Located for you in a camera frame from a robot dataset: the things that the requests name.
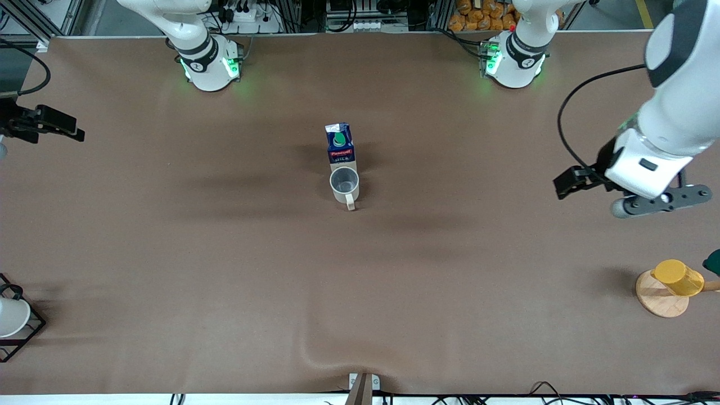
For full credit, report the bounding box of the black wire rack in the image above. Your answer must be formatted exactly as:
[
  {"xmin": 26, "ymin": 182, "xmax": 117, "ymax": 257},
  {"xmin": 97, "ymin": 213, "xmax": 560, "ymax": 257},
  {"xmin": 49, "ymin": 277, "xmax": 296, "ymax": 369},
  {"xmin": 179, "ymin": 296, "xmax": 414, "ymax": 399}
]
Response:
[{"xmin": 0, "ymin": 273, "xmax": 47, "ymax": 363}]

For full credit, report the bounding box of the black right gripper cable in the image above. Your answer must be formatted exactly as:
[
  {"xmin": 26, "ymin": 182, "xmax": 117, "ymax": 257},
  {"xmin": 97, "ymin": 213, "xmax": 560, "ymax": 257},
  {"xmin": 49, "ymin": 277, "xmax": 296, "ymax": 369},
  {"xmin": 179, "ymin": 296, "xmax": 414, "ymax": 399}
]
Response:
[{"xmin": 0, "ymin": 38, "xmax": 52, "ymax": 97}]

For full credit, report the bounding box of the white power strip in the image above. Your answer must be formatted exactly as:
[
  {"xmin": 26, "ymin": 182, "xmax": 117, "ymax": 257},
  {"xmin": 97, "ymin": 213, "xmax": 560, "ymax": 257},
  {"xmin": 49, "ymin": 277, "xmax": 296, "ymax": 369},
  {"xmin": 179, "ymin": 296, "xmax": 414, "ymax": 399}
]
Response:
[{"xmin": 224, "ymin": 4, "xmax": 281, "ymax": 34}]

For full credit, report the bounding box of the brown table cover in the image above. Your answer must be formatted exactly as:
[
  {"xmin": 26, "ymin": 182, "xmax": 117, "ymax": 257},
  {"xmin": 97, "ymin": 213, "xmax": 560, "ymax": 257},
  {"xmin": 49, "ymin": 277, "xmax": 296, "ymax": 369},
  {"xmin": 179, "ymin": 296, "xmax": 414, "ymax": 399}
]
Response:
[{"xmin": 0, "ymin": 31, "xmax": 720, "ymax": 396}]

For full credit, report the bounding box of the beige ceramic mug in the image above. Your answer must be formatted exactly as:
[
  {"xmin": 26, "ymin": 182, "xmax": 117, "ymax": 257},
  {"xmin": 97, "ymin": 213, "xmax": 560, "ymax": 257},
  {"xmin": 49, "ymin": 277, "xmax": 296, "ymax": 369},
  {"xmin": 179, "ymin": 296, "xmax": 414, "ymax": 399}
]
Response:
[{"xmin": 329, "ymin": 166, "xmax": 361, "ymax": 212}]

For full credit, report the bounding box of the bag of orange snacks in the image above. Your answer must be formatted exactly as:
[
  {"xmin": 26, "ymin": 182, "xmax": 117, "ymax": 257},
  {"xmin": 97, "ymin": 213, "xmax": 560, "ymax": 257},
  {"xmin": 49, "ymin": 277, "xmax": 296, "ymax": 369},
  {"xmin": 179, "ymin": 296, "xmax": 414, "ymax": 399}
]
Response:
[{"xmin": 448, "ymin": 0, "xmax": 519, "ymax": 32}]

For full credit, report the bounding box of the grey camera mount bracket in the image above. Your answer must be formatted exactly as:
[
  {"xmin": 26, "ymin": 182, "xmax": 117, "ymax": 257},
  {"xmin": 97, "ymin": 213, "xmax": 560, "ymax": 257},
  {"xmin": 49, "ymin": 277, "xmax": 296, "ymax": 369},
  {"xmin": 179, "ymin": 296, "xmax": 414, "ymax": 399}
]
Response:
[{"xmin": 344, "ymin": 372, "xmax": 381, "ymax": 405}]

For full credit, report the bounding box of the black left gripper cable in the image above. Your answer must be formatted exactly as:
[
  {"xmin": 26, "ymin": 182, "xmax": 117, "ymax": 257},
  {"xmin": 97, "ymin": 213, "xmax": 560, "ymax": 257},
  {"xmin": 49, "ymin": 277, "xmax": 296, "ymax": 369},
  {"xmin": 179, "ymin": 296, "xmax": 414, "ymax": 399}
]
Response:
[{"xmin": 557, "ymin": 64, "xmax": 649, "ymax": 171}]

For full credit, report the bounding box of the wooden mug tree stand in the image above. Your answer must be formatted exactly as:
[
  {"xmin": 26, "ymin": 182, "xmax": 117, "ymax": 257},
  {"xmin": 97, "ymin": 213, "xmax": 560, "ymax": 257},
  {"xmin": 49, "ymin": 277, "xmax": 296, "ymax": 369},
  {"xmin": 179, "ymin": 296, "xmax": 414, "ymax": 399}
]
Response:
[{"xmin": 636, "ymin": 270, "xmax": 720, "ymax": 319}]

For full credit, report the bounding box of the blue milk carton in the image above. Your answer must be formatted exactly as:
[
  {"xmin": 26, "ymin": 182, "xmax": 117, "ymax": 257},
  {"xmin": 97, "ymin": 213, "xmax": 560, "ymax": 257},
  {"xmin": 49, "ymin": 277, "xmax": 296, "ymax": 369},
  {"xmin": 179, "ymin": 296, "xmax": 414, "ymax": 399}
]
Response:
[{"xmin": 324, "ymin": 122, "xmax": 359, "ymax": 170}]

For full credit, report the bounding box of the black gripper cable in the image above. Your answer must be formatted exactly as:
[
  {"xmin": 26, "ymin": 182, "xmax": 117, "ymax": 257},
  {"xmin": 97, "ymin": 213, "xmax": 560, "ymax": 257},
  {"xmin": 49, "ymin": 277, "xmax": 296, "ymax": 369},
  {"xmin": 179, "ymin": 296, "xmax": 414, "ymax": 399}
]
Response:
[
  {"xmin": 557, "ymin": 64, "xmax": 649, "ymax": 171},
  {"xmin": 0, "ymin": 38, "xmax": 52, "ymax": 97}
]

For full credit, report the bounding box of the black looped cable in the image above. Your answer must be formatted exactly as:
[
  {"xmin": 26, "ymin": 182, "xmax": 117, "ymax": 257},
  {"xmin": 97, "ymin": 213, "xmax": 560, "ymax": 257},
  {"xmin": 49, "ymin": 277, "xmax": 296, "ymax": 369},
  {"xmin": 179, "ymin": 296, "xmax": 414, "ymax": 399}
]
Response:
[{"xmin": 529, "ymin": 381, "xmax": 566, "ymax": 399}]

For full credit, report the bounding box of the white cup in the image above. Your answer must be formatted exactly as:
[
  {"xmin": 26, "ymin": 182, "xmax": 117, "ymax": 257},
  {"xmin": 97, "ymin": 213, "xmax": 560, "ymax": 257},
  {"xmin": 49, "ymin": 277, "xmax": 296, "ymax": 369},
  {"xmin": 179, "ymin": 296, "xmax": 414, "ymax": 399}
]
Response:
[{"xmin": 0, "ymin": 296, "xmax": 32, "ymax": 339}]

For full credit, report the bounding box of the yellow cup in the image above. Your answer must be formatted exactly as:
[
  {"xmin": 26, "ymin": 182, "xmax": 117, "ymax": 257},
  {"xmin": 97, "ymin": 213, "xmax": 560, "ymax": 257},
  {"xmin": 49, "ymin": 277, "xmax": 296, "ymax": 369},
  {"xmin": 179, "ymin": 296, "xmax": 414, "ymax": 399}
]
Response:
[{"xmin": 651, "ymin": 259, "xmax": 705, "ymax": 297}]

